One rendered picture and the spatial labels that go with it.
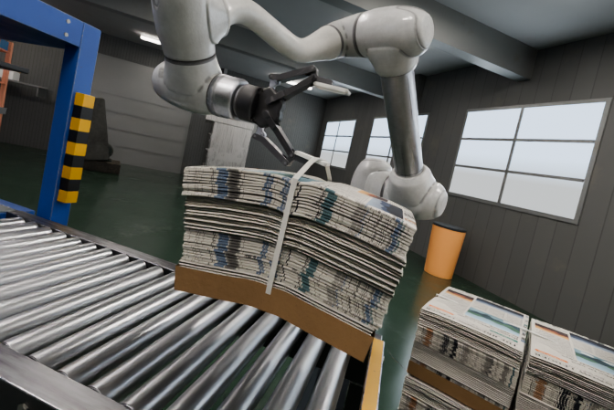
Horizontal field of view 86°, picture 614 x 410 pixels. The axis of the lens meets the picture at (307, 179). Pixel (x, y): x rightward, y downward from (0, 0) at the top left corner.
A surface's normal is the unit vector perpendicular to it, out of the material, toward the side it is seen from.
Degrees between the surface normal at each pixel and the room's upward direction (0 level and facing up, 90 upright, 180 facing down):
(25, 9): 90
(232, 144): 90
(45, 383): 0
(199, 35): 110
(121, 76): 90
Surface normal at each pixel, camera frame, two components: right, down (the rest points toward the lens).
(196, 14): 0.70, 0.48
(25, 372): 0.22, -0.97
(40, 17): 0.94, 0.22
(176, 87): -0.39, 0.50
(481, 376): -0.58, -0.07
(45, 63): 0.34, 0.13
